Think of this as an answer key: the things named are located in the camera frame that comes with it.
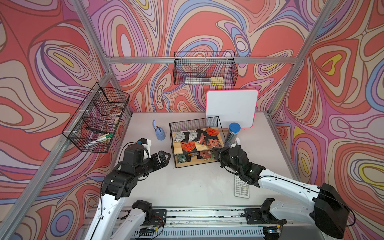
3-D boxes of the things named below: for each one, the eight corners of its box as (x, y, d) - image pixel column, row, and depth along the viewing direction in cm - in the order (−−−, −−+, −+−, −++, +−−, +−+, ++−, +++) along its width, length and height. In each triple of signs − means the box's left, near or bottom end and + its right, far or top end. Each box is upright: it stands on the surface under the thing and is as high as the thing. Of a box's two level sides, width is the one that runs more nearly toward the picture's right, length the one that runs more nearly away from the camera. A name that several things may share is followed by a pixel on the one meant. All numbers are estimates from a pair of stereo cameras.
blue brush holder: (160, 141, 105) (157, 133, 97) (151, 131, 111) (148, 122, 103) (166, 138, 107) (163, 129, 99) (157, 128, 113) (154, 119, 105)
